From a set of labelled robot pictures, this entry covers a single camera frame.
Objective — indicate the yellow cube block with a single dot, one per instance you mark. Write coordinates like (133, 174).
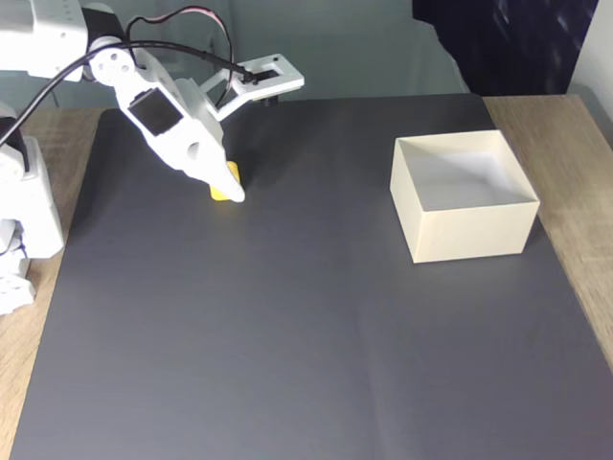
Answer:
(218, 194)

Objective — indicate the cream open cardboard box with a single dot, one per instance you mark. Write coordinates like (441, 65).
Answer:
(469, 235)

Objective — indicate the grey-green panelled door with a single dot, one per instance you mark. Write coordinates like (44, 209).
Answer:
(167, 29)

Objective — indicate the dark grey table mat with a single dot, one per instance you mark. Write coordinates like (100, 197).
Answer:
(287, 335)

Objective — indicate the black cloth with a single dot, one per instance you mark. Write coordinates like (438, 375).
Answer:
(503, 48)

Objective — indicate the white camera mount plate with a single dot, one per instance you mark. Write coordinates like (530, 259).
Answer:
(287, 79)

